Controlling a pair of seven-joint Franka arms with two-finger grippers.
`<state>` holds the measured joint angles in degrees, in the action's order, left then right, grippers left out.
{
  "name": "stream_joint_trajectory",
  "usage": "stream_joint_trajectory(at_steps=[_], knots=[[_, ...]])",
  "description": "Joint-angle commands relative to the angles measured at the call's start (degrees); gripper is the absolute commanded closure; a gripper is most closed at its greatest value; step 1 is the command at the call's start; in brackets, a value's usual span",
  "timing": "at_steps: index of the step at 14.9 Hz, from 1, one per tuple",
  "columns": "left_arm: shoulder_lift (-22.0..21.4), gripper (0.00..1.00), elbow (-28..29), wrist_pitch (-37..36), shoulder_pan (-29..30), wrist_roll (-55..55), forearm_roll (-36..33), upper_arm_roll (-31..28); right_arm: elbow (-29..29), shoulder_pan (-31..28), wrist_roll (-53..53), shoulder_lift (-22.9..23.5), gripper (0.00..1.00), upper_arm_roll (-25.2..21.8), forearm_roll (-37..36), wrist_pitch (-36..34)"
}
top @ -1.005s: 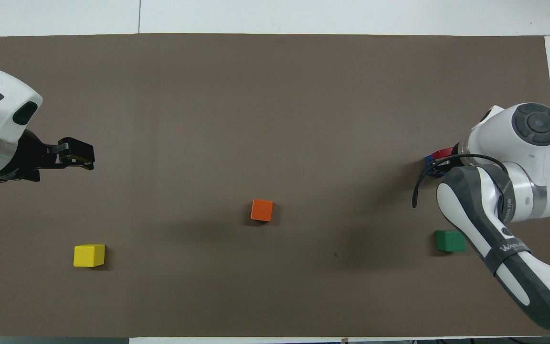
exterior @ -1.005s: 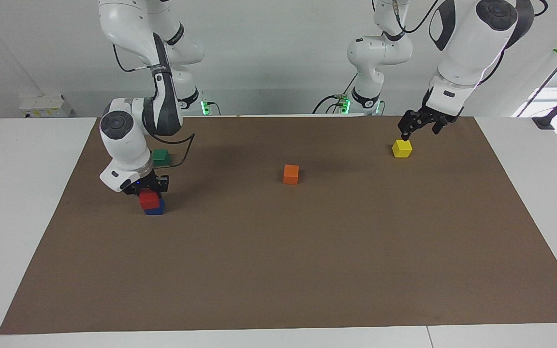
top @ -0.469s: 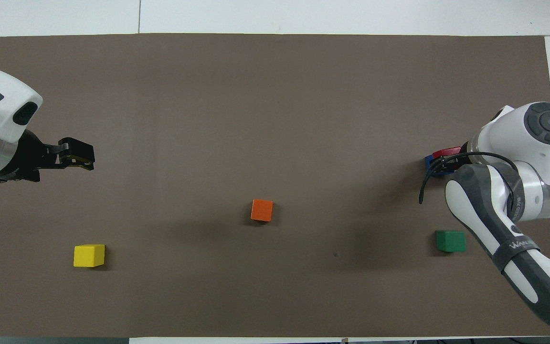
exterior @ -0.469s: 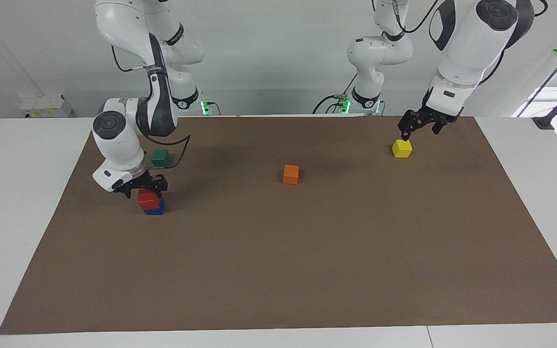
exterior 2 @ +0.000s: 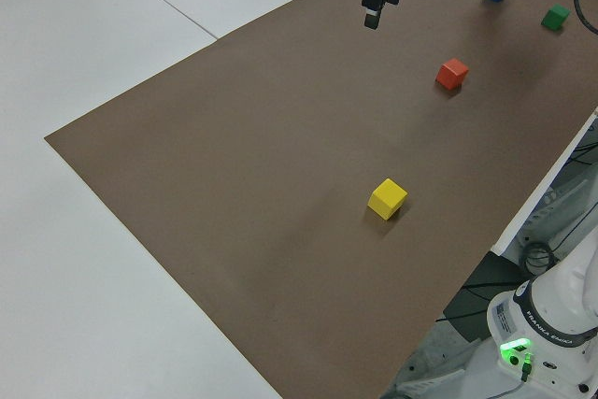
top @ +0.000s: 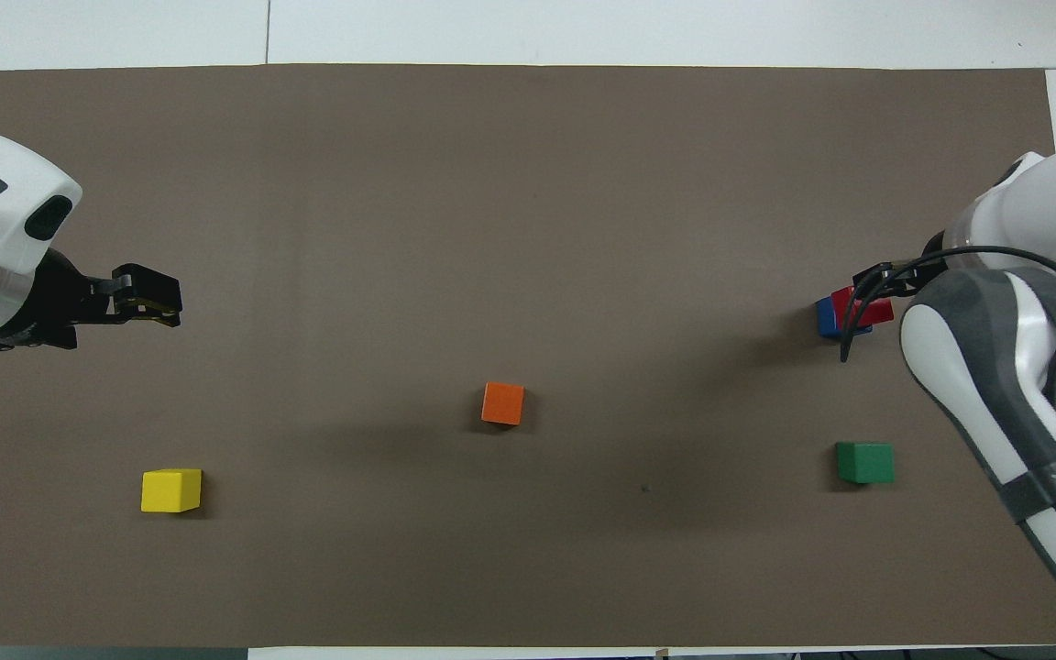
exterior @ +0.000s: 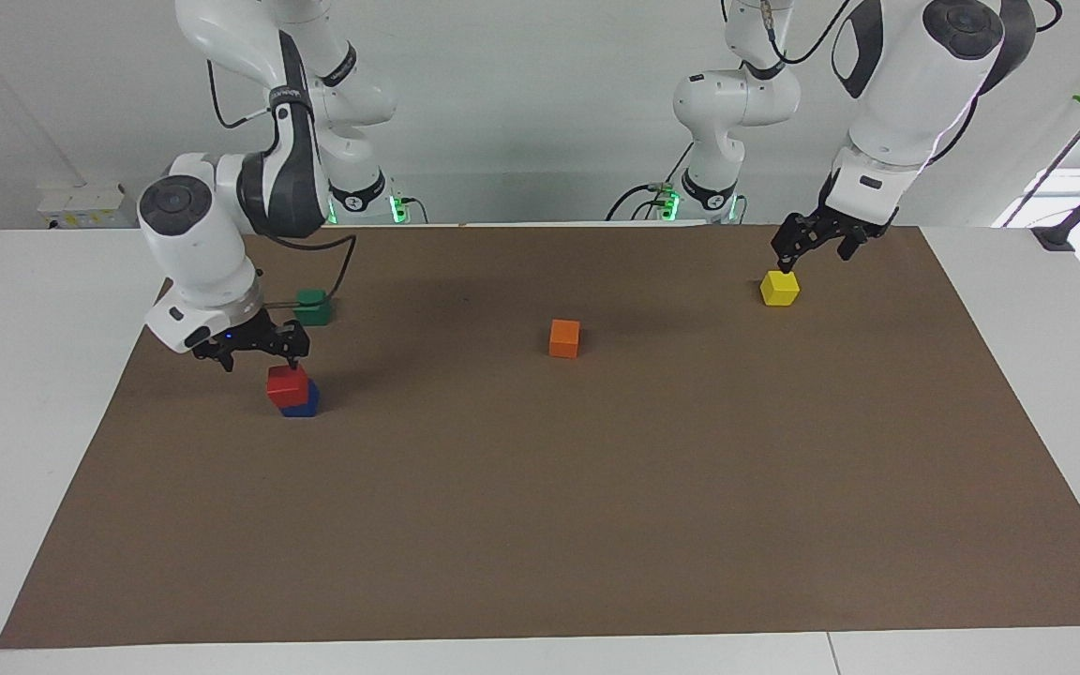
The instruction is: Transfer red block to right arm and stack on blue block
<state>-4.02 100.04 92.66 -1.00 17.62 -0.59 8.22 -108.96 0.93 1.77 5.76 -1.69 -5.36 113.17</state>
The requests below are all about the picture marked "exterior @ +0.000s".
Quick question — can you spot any white cardboard box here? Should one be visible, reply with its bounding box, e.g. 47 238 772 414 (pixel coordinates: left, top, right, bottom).
37 183 141 230

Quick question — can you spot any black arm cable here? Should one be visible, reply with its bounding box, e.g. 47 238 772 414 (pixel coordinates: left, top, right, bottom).
263 232 358 312
757 0 855 68

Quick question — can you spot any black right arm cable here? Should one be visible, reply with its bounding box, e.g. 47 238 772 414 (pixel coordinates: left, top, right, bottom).
263 232 358 312

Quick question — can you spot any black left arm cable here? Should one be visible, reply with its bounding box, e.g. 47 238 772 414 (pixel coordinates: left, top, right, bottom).
757 0 855 68

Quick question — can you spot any green wooden block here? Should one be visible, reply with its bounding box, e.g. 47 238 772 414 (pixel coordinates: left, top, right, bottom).
294 289 333 327

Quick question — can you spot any blue wooden block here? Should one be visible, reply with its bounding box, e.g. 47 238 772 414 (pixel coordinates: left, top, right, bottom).
279 379 321 419

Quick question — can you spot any green-tipped thin pole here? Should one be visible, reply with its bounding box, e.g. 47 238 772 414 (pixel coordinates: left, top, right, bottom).
1003 67 1080 229

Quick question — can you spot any yellow wooden block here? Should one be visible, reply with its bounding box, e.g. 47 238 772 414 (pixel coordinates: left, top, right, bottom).
760 270 801 308

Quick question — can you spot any brown table mat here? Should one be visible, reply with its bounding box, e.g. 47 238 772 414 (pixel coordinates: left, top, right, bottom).
0 223 1080 650

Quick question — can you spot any red wooden block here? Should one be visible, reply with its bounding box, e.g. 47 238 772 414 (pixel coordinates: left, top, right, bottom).
266 364 311 409

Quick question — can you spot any black base cable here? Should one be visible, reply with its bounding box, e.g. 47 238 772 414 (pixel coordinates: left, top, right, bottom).
607 141 697 223

